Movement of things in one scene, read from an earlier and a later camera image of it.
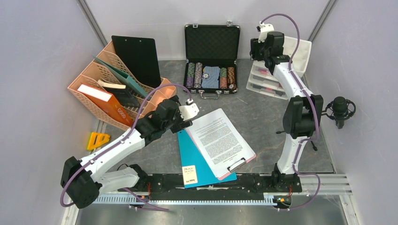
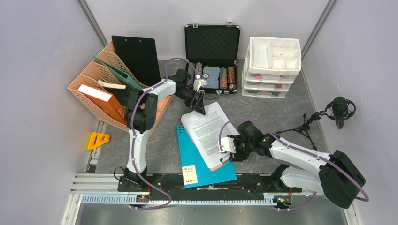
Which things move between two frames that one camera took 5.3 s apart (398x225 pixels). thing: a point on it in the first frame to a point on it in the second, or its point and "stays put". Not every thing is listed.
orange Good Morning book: [107, 102] stays put
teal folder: [127, 78] stays put
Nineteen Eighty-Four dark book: [123, 95] stays put
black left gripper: [180, 123] to [199, 106]
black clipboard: [140, 55] stays put
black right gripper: [255, 46] to [238, 156]
